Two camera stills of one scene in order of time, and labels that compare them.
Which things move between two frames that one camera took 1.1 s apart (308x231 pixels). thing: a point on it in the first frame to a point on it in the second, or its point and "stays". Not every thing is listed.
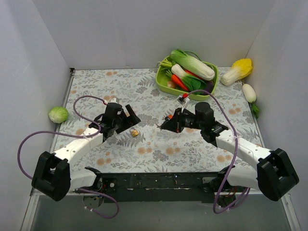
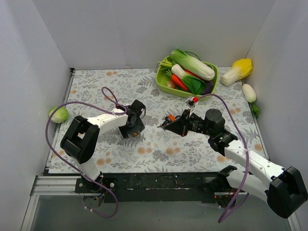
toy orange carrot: (177, 82) stays
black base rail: (155, 187) stays
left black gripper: (124, 119) to (132, 130)
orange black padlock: (169, 117) stays
